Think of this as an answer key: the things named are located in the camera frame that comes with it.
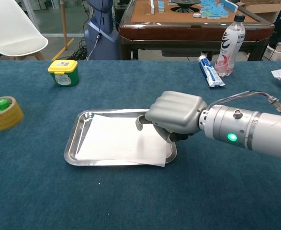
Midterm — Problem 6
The yellow tape roll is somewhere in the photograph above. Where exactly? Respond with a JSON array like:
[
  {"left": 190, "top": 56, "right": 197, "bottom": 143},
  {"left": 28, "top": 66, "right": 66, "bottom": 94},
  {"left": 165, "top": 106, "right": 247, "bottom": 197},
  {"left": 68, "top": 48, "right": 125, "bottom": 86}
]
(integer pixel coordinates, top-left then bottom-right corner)
[{"left": 0, "top": 96, "right": 24, "bottom": 132}]

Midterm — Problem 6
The grey right arm cable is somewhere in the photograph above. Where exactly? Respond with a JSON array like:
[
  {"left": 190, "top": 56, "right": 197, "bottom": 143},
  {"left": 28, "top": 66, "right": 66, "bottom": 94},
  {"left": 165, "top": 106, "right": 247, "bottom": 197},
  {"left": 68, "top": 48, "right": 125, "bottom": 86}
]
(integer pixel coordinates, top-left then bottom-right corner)
[{"left": 206, "top": 90, "right": 281, "bottom": 118}]

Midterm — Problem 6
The green jar yellow lid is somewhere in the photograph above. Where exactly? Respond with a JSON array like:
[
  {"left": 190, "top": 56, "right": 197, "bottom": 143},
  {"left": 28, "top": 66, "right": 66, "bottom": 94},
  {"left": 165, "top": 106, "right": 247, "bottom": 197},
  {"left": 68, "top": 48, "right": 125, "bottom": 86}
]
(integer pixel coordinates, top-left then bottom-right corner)
[{"left": 47, "top": 59, "right": 79, "bottom": 87}]

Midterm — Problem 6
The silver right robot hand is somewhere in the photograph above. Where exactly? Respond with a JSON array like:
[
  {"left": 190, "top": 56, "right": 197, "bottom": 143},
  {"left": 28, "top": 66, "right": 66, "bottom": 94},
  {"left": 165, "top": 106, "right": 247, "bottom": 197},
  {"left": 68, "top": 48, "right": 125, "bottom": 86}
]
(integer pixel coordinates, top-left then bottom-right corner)
[{"left": 135, "top": 91, "right": 208, "bottom": 143}]

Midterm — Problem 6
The black mahjong table dial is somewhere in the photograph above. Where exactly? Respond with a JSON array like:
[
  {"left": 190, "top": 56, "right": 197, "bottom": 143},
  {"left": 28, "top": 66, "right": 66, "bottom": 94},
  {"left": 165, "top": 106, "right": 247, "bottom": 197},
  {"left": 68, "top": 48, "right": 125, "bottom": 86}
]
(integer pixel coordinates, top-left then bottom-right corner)
[{"left": 170, "top": 0, "right": 202, "bottom": 13}]

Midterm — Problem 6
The white printed box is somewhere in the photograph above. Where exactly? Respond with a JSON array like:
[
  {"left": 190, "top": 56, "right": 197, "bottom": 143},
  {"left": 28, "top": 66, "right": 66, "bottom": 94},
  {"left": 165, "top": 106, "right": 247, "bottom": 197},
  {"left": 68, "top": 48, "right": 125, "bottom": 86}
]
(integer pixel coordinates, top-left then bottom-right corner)
[{"left": 264, "top": 42, "right": 281, "bottom": 62}]

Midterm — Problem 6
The white shell chair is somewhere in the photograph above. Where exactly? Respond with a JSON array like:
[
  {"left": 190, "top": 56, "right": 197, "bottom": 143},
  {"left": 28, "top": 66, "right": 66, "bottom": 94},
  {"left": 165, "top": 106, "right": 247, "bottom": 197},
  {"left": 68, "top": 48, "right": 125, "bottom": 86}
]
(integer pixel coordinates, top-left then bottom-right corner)
[{"left": 0, "top": 0, "right": 49, "bottom": 61}]

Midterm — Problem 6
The blue mahjong tile pile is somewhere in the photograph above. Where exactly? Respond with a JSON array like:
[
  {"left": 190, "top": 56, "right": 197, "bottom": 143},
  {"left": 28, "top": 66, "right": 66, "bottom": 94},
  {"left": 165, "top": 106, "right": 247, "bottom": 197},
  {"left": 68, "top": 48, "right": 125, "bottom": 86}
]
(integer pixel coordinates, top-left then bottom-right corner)
[{"left": 200, "top": 0, "right": 232, "bottom": 19}]

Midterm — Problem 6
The brown mahjong table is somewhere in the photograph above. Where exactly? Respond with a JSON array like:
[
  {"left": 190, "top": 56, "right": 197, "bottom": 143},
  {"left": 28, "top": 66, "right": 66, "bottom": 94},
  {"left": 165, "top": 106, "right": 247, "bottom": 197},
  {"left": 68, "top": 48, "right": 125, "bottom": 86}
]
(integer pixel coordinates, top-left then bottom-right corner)
[{"left": 118, "top": 0, "right": 275, "bottom": 61}]

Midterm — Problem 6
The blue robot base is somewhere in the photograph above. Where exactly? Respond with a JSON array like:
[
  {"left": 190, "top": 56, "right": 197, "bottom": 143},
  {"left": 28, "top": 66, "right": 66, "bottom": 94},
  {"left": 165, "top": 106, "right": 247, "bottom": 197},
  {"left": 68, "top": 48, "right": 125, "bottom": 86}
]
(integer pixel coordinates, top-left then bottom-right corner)
[{"left": 84, "top": 0, "right": 120, "bottom": 60}]

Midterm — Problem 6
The black floor cable bundle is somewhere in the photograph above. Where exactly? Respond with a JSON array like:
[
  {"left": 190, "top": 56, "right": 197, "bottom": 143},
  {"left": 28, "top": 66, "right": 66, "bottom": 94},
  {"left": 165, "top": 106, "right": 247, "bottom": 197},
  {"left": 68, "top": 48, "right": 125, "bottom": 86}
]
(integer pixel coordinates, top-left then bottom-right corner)
[{"left": 72, "top": 37, "right": 90, "bottom": 60}]

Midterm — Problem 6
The blue white toothpaste tube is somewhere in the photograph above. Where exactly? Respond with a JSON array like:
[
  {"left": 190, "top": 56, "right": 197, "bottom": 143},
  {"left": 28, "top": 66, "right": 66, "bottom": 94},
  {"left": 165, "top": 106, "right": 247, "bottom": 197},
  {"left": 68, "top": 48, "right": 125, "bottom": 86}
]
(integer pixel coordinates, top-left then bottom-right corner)
[{"left": 198, "top": 55, "right": 225, "bottom": 88}]

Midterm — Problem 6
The dark teal carpeted table surface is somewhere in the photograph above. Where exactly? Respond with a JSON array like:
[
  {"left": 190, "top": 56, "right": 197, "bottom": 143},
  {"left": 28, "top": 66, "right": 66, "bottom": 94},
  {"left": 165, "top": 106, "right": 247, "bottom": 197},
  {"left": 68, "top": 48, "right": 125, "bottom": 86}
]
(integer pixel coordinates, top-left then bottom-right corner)
[{"left": 0, "top": 59, "right": 281, "bottom": 230}]

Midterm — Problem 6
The white paper sheet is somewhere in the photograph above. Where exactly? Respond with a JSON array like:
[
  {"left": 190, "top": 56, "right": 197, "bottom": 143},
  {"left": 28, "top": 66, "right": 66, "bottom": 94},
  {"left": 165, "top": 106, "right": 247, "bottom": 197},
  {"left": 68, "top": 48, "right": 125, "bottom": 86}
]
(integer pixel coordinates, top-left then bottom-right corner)
[{"left": 75, "top": 114, "right": 168, "bottom": 168}]

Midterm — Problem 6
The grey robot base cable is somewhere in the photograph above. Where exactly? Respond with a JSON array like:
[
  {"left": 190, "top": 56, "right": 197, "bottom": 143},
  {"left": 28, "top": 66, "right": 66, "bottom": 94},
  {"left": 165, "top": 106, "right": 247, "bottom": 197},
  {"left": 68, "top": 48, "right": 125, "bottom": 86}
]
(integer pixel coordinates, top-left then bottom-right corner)
[{"left": 86, "top": 0, "right": 105, "bottom": 60}]

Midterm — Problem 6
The cardboard box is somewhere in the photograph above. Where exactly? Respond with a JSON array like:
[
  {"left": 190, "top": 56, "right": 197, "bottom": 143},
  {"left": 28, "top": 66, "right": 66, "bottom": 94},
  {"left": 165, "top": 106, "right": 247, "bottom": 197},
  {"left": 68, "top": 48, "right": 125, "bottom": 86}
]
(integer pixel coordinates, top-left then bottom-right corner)
[{"left": 240, "top": 0, "right": 281, "bottom": 14}]

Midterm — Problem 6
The clear pink drink bottle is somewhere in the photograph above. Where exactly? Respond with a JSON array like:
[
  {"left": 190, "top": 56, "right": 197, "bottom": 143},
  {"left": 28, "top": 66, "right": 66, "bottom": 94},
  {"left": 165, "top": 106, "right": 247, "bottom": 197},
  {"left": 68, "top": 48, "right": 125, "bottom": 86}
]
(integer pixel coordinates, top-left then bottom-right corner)
[{"left": 214, "top": 13, "right": 246, "bottom": 77}]

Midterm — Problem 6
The wooden pole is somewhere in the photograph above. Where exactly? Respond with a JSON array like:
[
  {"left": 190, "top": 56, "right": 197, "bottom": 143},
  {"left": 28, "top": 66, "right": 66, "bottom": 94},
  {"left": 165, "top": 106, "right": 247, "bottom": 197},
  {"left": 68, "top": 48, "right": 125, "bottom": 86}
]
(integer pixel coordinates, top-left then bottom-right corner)
[{"left": 60, "top": 0, "right": 68, "bottom": 50}]

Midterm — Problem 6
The stainless steel tray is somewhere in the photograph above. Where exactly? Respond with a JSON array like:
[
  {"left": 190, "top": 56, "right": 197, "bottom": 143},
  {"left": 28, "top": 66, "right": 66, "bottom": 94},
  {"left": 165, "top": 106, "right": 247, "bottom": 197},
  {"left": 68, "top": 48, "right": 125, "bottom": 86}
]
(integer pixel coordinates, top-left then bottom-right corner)
[{"left": 64, "top": 108, "right": 178, "bottom": 166}]

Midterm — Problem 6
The long mahjong tile row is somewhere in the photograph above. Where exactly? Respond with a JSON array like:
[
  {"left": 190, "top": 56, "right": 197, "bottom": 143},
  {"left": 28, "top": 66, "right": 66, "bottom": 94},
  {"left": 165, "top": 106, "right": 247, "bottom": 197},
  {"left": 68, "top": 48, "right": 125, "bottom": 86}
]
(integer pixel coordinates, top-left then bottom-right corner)
[{"left": 220, "top": 0, "right": 238, "bottom": 12}]

